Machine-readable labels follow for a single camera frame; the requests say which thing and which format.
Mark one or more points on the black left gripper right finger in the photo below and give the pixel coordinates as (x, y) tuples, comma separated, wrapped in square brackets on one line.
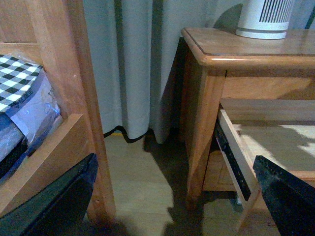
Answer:
[(290, 200)]

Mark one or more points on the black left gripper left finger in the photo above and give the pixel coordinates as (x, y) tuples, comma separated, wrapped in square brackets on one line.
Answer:
[(57, 207)]

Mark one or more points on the wooden drawer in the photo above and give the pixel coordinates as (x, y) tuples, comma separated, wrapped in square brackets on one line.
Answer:
[(283, 131)]

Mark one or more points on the plastic wrapped package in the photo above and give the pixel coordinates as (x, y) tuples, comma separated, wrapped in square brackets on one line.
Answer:
[(24, 127)]

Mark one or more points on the black white checkered cloth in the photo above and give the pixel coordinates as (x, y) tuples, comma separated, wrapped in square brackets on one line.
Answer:
[(16, 80)]

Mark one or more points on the wooden nightstand cabinet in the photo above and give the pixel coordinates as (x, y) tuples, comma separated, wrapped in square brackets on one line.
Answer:
[(220, 65)]

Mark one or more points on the grey curtain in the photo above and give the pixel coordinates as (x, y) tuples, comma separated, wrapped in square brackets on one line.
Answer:
[(138, 57)]

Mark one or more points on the white slatted air purifier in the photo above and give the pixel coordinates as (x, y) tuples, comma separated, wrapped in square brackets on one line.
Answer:
[(265, 19)]

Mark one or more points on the black drawer slide rail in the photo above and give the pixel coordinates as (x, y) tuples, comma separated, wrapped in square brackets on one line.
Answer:
[(225, 147)]

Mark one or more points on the wooden bed frame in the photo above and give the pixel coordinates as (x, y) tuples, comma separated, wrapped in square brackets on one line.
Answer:
[(53, 33)]

